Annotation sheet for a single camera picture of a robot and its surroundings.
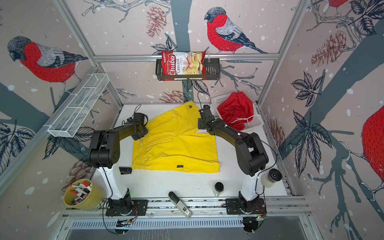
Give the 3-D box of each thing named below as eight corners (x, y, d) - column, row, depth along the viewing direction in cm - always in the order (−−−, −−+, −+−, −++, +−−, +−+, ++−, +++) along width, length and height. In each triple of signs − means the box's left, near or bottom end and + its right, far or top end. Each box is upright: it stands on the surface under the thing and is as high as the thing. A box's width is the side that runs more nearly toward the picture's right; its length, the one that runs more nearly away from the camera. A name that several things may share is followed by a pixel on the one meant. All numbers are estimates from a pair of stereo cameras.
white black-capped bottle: (261, 187, 82) (270, 180, 72) (258, 176, 86) (267, 168, 75) (273, 187, 82) (284, 180, 72) (270, 176, 86) (280, 168, 75)
